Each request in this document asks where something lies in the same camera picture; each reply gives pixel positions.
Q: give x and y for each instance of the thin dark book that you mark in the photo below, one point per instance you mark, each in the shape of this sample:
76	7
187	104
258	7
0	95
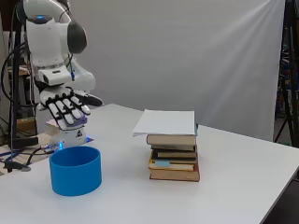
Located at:
174	148

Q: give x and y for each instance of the white hanging sheet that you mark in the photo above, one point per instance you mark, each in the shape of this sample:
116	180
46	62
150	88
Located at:
187	56

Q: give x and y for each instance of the beige cover book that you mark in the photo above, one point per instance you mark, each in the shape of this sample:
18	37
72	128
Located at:
171	140

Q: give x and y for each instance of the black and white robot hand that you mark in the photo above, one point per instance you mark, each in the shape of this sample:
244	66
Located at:
67	109

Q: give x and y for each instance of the brown red thick book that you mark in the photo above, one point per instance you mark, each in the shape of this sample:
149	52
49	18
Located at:
174	175

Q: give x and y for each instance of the black stand pole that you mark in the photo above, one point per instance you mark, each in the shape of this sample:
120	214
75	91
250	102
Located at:
15	93

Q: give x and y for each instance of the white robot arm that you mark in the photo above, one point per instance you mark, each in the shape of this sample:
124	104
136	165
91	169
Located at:
46	40

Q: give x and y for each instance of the blue round tub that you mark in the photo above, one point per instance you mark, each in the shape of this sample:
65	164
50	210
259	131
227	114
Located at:
75	170

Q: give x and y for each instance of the yellow book with blue label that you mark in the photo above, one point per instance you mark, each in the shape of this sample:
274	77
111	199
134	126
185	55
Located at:
168	165

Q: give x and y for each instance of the black table clamp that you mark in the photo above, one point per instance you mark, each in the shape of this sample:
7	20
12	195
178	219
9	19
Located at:
17	166

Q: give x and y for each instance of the black cover book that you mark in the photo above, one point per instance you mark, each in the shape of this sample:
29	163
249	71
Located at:
176	154

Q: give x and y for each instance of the white flat box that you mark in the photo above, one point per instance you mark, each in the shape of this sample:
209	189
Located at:
166	122

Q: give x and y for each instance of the black tripod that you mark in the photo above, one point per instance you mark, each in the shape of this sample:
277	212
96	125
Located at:
288	71

